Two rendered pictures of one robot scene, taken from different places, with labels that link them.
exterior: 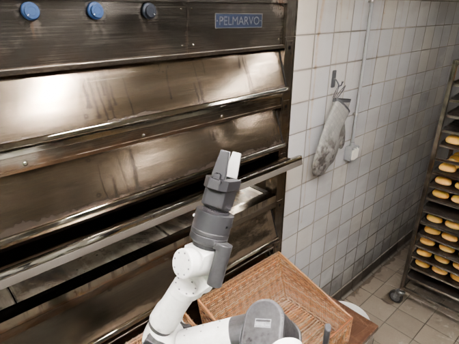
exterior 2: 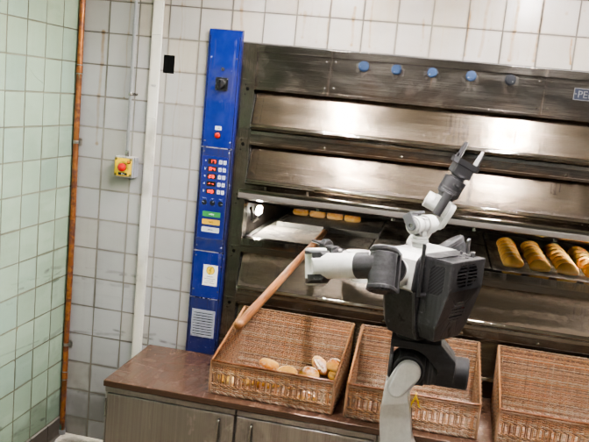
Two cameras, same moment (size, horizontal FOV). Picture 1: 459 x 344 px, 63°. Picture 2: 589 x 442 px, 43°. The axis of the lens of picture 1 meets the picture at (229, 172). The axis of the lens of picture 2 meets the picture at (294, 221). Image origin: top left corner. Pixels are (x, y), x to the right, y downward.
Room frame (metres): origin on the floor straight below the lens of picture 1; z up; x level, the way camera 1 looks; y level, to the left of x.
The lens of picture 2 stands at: (-1.50, -1.92, 1.89)
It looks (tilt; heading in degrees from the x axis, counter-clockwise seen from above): 10 degrees down; 53
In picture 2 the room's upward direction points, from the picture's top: 6 degrees clockwise
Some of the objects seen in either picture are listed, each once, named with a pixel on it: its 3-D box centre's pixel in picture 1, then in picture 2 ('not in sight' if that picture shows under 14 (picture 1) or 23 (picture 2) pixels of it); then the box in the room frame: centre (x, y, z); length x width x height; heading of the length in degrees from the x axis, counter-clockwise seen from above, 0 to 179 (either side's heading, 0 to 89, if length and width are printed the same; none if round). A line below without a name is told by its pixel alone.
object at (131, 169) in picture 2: not in sight; (125, 166); (0.04, 1.52, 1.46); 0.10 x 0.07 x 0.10; 132
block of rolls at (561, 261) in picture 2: not in sight; (547, 255); (1.79, 0.30, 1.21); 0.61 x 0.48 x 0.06; 42
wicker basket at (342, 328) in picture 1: (275, 320); (562, 402); (1.30, -0.21, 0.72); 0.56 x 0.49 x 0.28; 131
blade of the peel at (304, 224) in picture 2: not in sight; (331, 224); (1.16, 1.25, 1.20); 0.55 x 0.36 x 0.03; 133
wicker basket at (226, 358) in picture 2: not in sight; (284, 356); (0.49, 0.68, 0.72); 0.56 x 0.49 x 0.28; 131
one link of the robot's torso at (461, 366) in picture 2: not in sight; (429, 360); (0.47, -0.18, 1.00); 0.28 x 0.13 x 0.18; 134
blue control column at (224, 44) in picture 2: not in sight; (258, 225); (1.06, 1.84, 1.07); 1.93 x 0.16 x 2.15; 42
